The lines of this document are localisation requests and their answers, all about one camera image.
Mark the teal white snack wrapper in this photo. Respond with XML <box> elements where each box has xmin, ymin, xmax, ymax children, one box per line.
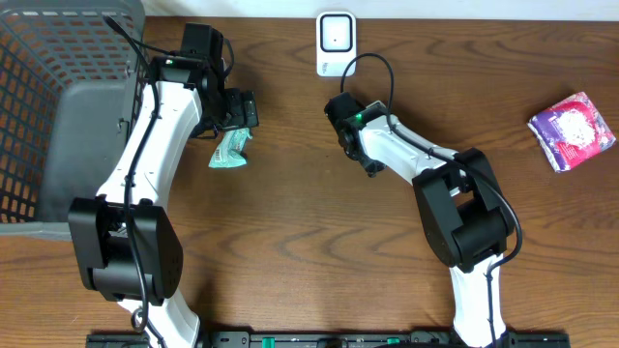
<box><xmin>209</xmin><ymin>128</ymin><xmax>252</xmax><ymax>168</ymax></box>

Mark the red purple snack bag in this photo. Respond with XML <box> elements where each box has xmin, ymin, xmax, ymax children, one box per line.
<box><xmin>527</xmin><ymin>92</ymin><xmax>617</xmax><ymax>173</ymax></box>

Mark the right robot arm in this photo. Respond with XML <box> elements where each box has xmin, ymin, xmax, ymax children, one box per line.
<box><xmin>324</xmin><ymin>92</ymin><xmax>516</xmax><ymax>347</ymax></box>

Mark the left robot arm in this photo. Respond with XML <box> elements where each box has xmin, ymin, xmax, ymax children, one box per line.
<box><xmin>68</xmin><ymin>23</ymin><xmax>259</xmax><ymax>347</ymax></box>

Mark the white barcode scanner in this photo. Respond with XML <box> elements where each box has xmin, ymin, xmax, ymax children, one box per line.
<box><xmin>315</xmin><ymin>11</ymin><xmax>357</xmax><ymax>77</ymax></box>

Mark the grey plastic mesh basket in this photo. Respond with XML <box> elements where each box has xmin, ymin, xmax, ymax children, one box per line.
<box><xmin>1</xmin><ymin>0</ymin><xmax>145</xmax><ymax>241</ymax></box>

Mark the right black cable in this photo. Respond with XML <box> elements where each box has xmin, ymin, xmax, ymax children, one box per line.
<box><xmin>339</xmin><ymin>52</ymin><xmax>524</xmax><ymax>348</ymax></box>

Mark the black cable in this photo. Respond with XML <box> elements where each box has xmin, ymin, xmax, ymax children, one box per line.
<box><xmin>101</xmin><ymin>14</ymin><xmax>168</xmax><ymax>348</ymax></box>
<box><xmin>339</xmin><ymin>52</ymin><xmax>524</xmax><ymax>348</ymax></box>

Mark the left black cable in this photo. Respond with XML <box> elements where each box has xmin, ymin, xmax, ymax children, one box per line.
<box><xmin>101</xmin><ymin>14</ymin><xmax>168</xmax><ymax>348</ymax></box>

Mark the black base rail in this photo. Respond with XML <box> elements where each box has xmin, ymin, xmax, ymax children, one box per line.
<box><xmin>86</xmin><ymin>330</ymin><xmax>572</xmax><ymax>348</ymax></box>

